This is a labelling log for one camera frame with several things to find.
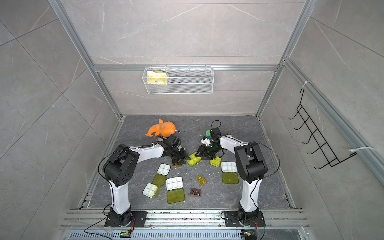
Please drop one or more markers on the green lid six-cell pillbox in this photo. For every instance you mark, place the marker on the green lid six-cell pillbox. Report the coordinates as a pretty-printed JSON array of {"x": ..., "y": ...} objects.
[{"x": 193, "y": 160}]

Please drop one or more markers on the small yellow clear pillbox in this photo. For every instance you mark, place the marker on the small yellow clear pillbox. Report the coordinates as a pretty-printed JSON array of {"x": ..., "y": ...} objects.
[{"x": 201, "y": 180}]

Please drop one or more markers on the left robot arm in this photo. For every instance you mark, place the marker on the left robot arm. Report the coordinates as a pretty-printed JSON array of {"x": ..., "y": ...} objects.
[{"x": 119, "y": 167}]

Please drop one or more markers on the black wall hook rack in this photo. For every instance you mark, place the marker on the black wall hook rack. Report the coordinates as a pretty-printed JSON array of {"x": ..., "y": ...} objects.
[{"x": 317, "y": 136}]

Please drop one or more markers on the orange whale toy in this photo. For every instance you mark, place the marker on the orange whale toy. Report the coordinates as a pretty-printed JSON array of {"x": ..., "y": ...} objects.
[{"x": 166, "y": 129}]

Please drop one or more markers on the dark red small pillbox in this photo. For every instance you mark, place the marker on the dark red small pillbox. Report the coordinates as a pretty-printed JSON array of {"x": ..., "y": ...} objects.
[{"x": 195, "y": 192}]

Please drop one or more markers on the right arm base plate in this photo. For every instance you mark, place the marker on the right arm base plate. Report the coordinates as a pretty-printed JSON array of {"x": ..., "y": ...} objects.
[{"x": 244, "y": 219}]

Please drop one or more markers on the white wire wall basket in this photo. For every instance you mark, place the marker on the white wire wall basket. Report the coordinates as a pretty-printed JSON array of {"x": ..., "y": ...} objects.
[{"x": 183, "y": 80}]

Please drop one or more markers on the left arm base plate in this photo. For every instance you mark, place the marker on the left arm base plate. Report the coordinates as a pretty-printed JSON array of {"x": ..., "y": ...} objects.
[{"x": 138, "y": 218}]

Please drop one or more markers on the left green four-cell pillbox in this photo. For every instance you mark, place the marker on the left green four-cell pillbox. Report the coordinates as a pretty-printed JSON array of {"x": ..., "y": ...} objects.
[{"x": 161, "y": 175}]

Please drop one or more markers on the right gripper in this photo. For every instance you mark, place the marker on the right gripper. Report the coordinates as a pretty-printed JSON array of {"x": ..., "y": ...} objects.
[{"x": 204, "y": 152}]

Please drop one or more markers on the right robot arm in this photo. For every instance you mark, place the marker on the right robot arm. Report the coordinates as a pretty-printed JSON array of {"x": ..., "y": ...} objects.
[{"x": 249, "y": 164}]

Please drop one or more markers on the metal base rail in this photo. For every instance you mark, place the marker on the metal base rail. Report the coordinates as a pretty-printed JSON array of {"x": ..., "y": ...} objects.
[{"x": 88, "y": 224}]

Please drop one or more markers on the small green pillbox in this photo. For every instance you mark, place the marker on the small green pillbox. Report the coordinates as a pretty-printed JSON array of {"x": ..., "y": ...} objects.
[{"x": 216, "y": 162}]

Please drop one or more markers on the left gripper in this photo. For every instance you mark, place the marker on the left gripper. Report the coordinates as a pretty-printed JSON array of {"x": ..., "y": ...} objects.
[{"x": 184, "y": 157}]

